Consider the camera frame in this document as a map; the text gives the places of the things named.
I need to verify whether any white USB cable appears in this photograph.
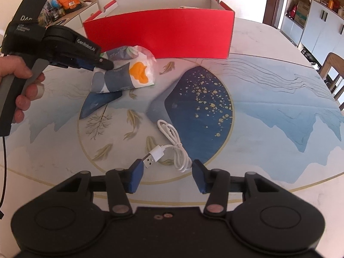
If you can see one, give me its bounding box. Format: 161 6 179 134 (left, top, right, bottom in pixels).
142 119 193 173

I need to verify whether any person's left hand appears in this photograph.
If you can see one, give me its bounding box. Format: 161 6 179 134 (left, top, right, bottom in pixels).
1 55 46 123

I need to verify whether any white sideboard cabinet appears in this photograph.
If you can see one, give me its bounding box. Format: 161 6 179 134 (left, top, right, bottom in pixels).
50 0 100 34

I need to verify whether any red cardboard box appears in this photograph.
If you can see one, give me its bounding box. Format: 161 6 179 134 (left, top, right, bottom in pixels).
83 0 235 59

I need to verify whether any white tall cabinet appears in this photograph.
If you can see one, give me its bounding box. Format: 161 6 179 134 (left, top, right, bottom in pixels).
280 0 344 65

